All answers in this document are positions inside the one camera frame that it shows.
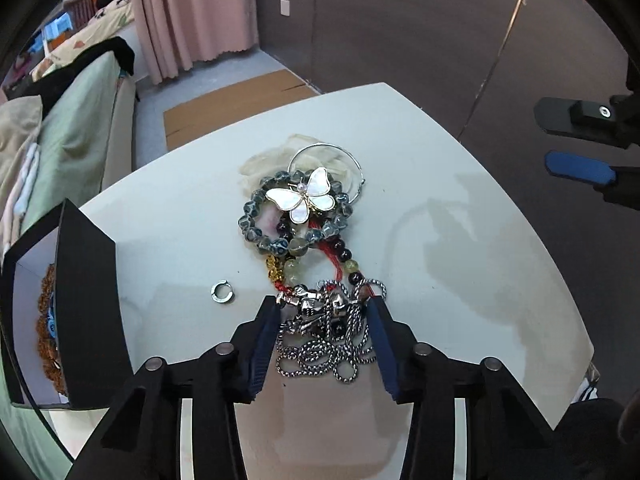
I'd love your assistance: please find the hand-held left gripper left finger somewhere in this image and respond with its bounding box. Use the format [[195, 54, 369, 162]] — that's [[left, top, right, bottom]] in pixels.
[[65, 296, 283, 480]]

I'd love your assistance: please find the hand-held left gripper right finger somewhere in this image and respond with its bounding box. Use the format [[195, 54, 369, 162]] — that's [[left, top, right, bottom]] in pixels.
[[367, 299, 581, 480]]

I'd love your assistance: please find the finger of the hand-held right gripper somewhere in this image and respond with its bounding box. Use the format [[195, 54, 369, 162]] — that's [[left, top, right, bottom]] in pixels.
[[533, 96, 640, 149], [544, 150, 640, 207]]

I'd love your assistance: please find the silver chain necklace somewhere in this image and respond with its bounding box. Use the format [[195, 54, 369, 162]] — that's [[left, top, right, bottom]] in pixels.
[[274, 277, 389, 386]]

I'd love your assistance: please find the gold bead bracelet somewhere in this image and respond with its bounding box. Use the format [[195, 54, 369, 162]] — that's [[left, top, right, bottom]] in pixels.
[[264, 255, 287, 284]]

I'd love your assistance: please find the red cord bead bracelet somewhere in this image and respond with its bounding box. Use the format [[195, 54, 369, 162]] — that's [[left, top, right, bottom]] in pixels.
[[272, 212, 377, 302]]

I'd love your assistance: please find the grey glass bead bracelet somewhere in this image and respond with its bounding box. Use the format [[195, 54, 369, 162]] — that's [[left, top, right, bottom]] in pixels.
[[240, 170, 355, 256]]

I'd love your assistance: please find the white butterfly brooch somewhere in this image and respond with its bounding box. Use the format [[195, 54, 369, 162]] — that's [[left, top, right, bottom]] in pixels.
[[265, 167, 336, 225]]

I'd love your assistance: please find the black jewelry box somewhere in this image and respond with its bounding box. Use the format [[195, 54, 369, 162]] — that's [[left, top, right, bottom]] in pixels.
[[0, 199, 125, 411]]

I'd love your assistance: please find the cream cloth pouch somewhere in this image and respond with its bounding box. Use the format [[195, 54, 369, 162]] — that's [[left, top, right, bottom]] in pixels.
[[237, 132, 362, 197]]

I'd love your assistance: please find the large silver hoop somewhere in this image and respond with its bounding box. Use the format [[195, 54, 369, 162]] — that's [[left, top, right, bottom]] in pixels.
[[287, 143, 368, 206]]

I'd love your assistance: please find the amber bead bracelet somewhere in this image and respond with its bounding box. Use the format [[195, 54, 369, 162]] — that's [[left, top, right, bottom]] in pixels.
[[36, 262, 69, 396]]

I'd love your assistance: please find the white striped shoe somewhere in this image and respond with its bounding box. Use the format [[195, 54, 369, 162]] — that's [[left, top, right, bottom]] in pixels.
[[570, 377, 601, 404]]

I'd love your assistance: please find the person's leg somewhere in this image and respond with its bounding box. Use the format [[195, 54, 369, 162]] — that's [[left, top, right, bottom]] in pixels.
[[550, 397, 640, 480]]

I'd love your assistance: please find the flat brown cardboard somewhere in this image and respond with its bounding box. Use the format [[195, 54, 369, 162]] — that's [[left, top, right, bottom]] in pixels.
[[163, 70, 321, 152]]

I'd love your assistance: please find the pink and white cloth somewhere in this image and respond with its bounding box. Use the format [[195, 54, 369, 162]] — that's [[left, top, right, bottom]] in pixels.
[[12, 142, 42, 219]]

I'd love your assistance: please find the bed with green sheet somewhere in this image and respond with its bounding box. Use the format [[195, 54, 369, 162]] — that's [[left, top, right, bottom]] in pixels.
[[0, 52, 139, 281]]

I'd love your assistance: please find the beige blanket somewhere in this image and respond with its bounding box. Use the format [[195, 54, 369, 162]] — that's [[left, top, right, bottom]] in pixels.
[[0, 95, 47, 211]]

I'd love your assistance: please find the black clothing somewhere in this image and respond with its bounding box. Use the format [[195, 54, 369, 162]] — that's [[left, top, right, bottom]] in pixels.
[[5, 37, 137, 106]]

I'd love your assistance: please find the pink curtain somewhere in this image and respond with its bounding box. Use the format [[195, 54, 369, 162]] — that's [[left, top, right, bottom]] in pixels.
[[127, 0, 261, 86]]

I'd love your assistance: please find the cream patterned bedding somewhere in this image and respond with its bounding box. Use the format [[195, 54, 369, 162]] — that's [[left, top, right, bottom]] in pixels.
[[30, 0, 136, 81]]

